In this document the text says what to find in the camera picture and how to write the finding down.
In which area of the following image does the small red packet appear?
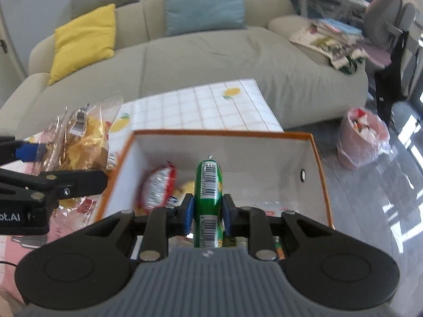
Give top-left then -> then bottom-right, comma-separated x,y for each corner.
77,200 -> 99,214

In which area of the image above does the clear bag of yellow chips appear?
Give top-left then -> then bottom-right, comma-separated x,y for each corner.
40,93 -> 125,228

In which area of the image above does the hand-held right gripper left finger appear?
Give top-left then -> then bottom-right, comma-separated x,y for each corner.
82,193 -> 194,261

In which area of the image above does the yellow pillow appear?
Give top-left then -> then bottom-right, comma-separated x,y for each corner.
47,3 -> 117,86

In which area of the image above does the black garment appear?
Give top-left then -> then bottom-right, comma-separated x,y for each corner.
374,31 -> 411,123

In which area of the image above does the white door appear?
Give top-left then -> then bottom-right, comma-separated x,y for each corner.
0,3 -> 27,85

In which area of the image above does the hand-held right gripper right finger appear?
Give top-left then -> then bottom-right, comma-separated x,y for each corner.
221,194 -> 334,261

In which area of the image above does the beige sofa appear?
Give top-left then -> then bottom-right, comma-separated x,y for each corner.
0,0 -> 369,129

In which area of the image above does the orange storage box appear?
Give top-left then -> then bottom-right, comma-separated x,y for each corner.
95,130 -> 334,261

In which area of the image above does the green sausage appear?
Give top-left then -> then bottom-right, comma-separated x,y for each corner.
193,156 -> 225,250

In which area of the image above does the blue pillow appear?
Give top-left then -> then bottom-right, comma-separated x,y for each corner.
163,0 -> 247,37

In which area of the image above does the pink trash bin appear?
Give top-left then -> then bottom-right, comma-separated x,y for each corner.
337,107 -> 391,171

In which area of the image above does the grey office chair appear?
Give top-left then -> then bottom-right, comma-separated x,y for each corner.
364,0 -> 417,71

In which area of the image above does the stack of magazines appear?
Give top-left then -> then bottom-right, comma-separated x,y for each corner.
311,18 -> 364,45
290,26 -> 367,74

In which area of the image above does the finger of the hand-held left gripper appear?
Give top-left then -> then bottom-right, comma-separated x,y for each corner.
0,168 -> 108,212
0,135 -> 42,166

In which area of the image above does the red and silver snack bag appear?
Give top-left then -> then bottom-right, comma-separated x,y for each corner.
140,160 -> 178,211

